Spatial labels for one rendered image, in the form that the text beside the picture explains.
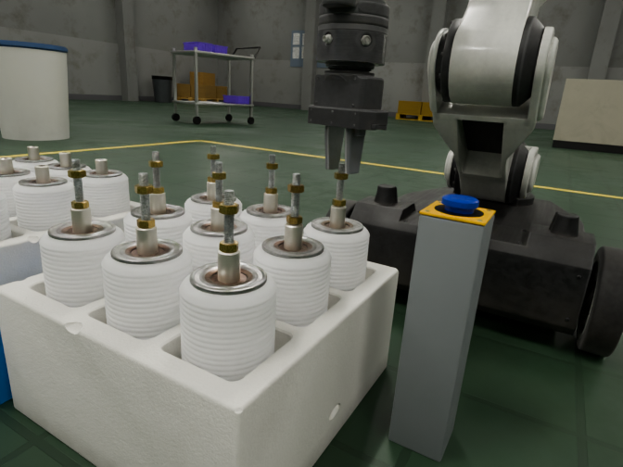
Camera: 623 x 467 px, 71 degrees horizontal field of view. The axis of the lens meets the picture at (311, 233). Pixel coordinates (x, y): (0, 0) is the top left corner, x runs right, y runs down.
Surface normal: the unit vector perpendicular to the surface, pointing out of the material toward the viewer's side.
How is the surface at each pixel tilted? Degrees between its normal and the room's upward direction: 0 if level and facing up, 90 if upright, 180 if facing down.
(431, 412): 90
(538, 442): 0
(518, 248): 46
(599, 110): 90
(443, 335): 90
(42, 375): 90
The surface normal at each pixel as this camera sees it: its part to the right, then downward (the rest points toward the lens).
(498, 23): -0.28, -0.56
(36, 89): 0.63, 0.33
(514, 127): -0.41, 0.79
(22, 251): 0.87, 0.20
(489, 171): -0.40, -0.25
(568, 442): 0.06, -0.95
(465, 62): -0.50, 0.34
